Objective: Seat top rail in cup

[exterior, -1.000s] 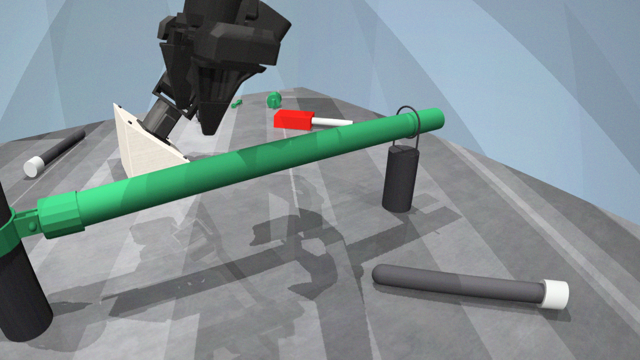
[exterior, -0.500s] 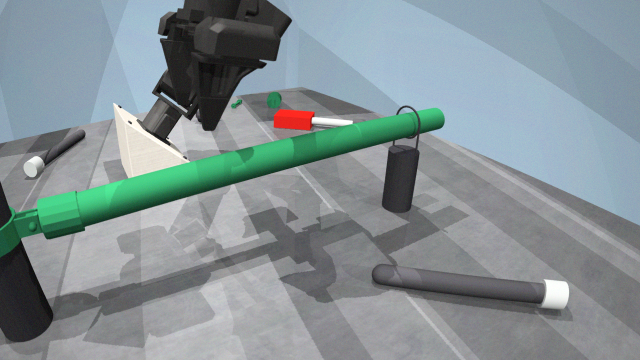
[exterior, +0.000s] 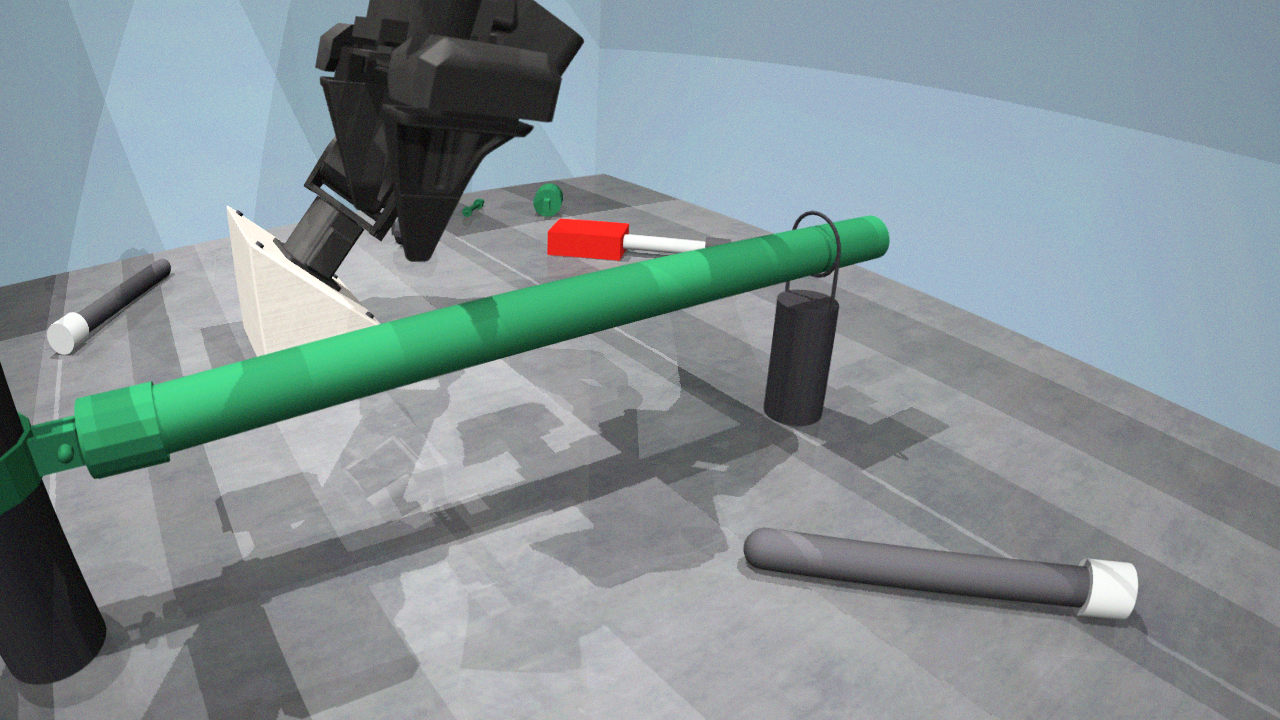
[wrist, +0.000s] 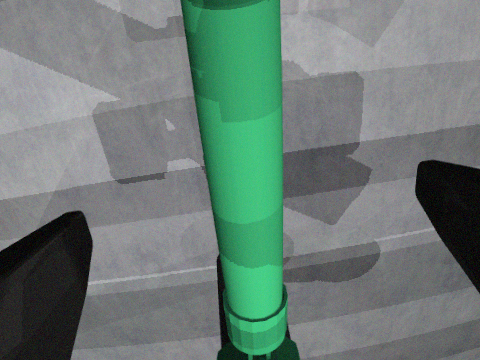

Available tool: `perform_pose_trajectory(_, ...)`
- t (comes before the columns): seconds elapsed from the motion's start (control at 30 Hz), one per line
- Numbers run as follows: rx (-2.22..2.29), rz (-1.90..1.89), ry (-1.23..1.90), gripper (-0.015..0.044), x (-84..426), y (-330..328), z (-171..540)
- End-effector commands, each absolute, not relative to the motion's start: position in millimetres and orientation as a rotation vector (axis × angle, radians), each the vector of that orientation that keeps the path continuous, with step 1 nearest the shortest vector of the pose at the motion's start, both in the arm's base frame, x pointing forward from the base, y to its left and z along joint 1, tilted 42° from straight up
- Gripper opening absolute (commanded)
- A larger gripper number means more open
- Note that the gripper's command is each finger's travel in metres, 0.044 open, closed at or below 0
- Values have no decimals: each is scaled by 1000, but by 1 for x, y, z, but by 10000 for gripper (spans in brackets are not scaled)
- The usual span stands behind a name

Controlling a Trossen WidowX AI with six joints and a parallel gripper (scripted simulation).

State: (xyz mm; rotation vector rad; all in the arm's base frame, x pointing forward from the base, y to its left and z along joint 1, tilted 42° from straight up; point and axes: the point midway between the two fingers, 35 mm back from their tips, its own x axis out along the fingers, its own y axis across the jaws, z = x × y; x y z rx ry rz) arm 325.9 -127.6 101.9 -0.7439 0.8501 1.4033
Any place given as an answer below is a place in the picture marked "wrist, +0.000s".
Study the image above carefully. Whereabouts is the long green pipe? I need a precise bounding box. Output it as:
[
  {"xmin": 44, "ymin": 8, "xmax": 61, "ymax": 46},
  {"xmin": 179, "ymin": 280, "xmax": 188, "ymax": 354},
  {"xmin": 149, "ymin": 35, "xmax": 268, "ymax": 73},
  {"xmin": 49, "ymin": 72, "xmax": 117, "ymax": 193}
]
[{"xmin": 180, "ymin": 0, "xmax": 284, "ymax": 320}]

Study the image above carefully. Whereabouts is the green open-top cup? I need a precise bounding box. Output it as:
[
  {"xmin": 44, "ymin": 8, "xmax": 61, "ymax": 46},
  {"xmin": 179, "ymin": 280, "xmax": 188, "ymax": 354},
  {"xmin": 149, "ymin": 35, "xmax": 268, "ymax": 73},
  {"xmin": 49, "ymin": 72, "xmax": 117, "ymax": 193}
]
[{"xmin": 216, "ymin": 284, "xmax": 300, "ymax": 360}]

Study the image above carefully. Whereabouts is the black cylinder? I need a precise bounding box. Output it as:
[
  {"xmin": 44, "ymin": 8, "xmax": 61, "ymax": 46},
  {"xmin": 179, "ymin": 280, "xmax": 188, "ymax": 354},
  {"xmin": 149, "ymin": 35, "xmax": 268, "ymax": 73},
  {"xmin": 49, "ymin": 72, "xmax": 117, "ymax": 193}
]
[{"xmin": 216, "ymin": 255, "xmax": 291, "ymax": 348}]

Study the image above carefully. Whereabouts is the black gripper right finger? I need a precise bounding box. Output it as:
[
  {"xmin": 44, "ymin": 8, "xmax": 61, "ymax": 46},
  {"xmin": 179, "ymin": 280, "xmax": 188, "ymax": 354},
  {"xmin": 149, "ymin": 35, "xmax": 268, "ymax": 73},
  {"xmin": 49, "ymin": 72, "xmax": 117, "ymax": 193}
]
[{"xmin": 415, "ymin": 160, "xmax": 480, "ymax": 293}]

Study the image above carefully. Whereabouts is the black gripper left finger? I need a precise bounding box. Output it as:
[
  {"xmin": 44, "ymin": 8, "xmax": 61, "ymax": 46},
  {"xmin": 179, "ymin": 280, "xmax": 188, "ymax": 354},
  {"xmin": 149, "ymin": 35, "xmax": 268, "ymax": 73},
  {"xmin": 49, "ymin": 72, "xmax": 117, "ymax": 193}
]
[{"xmin": 0, "ymin": 211, "xmax": 92, "ymax": 360}]

